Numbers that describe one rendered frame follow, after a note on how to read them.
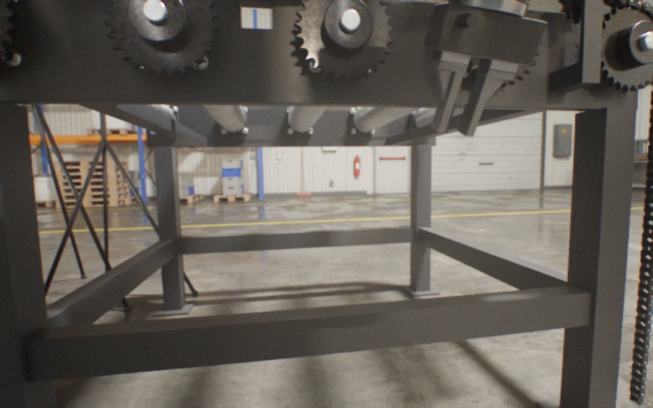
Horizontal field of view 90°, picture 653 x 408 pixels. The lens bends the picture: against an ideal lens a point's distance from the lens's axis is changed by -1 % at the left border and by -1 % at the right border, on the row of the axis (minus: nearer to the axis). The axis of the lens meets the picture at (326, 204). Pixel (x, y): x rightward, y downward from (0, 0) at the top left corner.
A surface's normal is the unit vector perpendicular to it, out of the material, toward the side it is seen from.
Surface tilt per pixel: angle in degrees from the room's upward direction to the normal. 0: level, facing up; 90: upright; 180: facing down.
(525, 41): 114
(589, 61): 90
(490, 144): 90
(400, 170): 90
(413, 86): 90
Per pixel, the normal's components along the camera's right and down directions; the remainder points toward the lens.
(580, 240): -0.99, 0.04
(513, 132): 0.15, 0.08
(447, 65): 0.09, 0.48
